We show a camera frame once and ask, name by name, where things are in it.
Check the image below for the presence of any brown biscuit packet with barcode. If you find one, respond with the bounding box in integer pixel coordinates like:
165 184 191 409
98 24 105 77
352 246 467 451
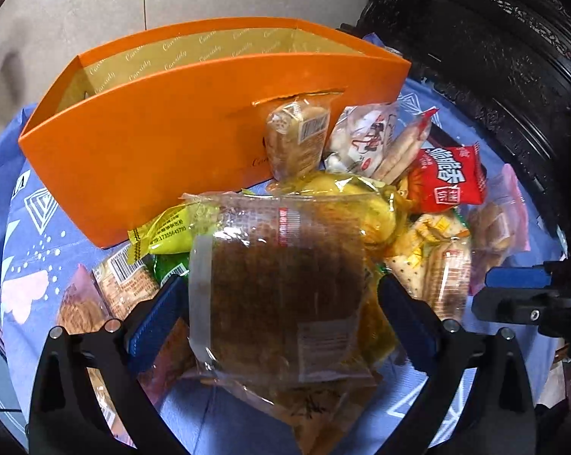
92 251 162 323

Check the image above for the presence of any green snack packet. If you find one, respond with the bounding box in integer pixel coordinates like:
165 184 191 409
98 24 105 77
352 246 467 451
153 252 191 290

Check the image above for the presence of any yellow crinkled snack packet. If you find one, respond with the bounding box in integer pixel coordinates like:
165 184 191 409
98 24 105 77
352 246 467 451
271 173 412 252

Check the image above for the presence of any pink cookie packet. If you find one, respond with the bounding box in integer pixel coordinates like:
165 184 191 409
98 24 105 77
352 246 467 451
468 164 533 295

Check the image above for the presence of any yellow-green snack packet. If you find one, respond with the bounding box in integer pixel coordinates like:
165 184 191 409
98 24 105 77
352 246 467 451
127 201 220 266

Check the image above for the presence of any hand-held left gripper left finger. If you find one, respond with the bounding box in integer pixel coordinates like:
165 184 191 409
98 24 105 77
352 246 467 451
27 274 190 455

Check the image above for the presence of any white and red snack packet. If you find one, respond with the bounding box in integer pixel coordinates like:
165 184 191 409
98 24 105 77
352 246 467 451
324 102 401 176

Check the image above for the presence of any pink pastry packet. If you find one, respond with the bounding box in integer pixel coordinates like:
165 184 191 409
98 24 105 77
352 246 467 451
57 264 113 335

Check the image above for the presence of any clear brown cake packet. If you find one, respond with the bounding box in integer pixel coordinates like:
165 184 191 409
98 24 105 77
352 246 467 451
180 191 378 386

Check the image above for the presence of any dark carved wooden furniture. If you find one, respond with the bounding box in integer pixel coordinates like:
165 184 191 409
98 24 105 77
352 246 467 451
337 0 571 252

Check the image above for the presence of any dotted cracker packet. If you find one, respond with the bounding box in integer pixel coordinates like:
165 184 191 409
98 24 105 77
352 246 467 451
385 212 472 320

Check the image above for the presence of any blue printed cloth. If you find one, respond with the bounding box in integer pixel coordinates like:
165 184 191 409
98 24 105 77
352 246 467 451
0 33 568 455

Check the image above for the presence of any clear bread slice packet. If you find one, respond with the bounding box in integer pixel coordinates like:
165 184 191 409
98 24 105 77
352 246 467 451
264 97 332 182

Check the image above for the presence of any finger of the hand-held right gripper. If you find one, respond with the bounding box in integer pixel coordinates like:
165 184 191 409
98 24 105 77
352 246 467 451
472 267 567 325

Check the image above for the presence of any clear cracker packet red edge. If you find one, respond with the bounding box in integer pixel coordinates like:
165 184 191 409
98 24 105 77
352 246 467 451
373 108 440 185

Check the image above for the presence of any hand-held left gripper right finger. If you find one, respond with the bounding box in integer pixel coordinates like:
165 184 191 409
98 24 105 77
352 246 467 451
377 275 538 455

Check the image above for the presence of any orange cardboard box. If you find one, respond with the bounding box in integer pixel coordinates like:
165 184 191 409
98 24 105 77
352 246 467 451
19 17 412 249

